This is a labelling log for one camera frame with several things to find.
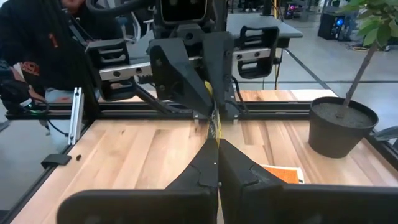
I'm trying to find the dark desk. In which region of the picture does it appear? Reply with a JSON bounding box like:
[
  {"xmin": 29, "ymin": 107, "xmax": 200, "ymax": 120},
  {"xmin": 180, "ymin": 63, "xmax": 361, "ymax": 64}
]
[{"xmin": 226, "ymin": 12, "xmax": 304, "ymax": 49}]

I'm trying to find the person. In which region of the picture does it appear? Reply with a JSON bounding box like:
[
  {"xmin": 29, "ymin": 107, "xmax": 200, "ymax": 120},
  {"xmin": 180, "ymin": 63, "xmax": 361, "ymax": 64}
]
[{"xmin": 0, "ymin": 0, "xmax": 131, "ymax": 114}]

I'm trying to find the black computer tower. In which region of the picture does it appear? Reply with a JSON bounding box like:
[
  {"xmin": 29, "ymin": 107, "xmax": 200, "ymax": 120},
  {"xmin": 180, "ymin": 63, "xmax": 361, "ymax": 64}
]
[{"xmin": 317, "ymin": 11, "xmax": 346, "ymax": 42}]

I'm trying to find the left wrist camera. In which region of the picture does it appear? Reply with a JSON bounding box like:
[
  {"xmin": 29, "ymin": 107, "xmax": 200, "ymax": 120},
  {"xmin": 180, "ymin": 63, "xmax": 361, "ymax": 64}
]
[{"xmin": 154, "ymin": 0, "xmax": 214, "ymax": 25}]

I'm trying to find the black corner bracket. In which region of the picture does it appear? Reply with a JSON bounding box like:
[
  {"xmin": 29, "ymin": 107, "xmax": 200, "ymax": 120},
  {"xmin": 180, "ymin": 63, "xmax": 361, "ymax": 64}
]
[{"xmin": 41, "ymin": 153, "xmax": 72, "ymax": 170}]

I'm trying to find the orange tea packet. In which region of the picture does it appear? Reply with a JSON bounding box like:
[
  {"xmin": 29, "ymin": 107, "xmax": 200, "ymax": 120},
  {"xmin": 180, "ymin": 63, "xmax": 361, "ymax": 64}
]
[{"xmin": 259, "ymin": 164, "xmax": 305, "ymax": 185}]

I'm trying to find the silver aluminium post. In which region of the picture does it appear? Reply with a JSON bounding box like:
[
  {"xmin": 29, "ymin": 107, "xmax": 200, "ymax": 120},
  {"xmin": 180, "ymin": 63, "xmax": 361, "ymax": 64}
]
[{"xmin": 67, "ymin": 86, "xmax": 85, "ymax": 146}]

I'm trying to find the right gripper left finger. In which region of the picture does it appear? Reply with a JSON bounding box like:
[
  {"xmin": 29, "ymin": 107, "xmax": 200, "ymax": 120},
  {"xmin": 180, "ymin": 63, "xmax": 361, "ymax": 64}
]
[{"xmin": 57, "ymin": 138, "xmax": 220, "ymax": 224}]

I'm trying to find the black plant pot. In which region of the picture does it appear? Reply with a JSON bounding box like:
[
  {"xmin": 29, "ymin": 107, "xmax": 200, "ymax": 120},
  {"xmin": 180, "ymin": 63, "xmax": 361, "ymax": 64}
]
[{"xmin": 307, "ymin": 96, "xmax": 379, "ymax": 159}]

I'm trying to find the green leafy plant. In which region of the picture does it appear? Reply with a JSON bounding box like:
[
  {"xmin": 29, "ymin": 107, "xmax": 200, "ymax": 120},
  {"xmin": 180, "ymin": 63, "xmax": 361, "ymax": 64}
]
[{"xmin": 335, "ymin": 0, "xmax": 398, "ymax": 118}]

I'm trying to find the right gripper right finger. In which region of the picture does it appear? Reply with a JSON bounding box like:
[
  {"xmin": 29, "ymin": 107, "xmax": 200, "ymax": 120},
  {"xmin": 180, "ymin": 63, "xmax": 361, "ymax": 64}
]
[{"xmin": 218, "ymin": 139, "xmax": 398, "ymax": 224}]

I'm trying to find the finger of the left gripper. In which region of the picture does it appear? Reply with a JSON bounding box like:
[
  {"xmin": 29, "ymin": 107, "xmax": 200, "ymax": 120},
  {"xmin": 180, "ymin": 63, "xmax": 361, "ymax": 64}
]
[
  {"xmin": 148, "ymin": 37, "xmax": 215, "ymax": 121},
  {"xmin": 201, "ymin": 30, "xmax": 240, "ymax": 121}
]

